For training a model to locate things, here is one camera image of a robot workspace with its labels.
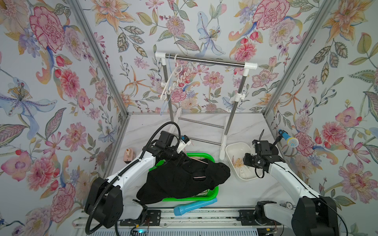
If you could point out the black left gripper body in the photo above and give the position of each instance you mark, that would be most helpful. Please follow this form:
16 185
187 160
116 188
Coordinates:
171 154

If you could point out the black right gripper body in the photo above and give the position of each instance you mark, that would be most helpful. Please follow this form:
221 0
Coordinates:
251 160

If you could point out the tan wooden clothespin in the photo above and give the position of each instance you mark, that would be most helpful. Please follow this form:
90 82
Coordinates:
238 163

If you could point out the black shorts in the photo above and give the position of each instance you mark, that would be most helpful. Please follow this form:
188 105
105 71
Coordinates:
173 181

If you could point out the white hanger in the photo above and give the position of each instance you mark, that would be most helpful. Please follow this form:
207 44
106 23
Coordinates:
177 77

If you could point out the pink hanger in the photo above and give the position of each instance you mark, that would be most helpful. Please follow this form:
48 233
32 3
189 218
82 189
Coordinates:
197 176

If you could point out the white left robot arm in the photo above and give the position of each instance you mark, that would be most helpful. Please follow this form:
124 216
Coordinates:
108 199

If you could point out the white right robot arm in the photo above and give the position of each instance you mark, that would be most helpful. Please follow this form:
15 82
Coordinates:
313 214

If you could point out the blue toy microphone on stand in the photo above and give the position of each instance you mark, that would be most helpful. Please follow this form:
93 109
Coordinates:
290 140

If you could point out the white tray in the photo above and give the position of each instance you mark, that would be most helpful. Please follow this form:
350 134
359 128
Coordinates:
235 154

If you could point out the pink small toy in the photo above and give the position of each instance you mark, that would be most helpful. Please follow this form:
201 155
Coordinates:
129 155

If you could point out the teal flashlight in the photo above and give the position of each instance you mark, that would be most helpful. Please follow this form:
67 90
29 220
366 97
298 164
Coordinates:
182 209

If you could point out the green plastic basket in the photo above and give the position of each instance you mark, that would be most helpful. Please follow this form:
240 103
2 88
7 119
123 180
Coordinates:
203 196

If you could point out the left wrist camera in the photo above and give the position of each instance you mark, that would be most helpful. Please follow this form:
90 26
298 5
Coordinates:
183 143

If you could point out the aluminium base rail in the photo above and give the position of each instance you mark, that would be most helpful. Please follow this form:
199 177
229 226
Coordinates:
208 221

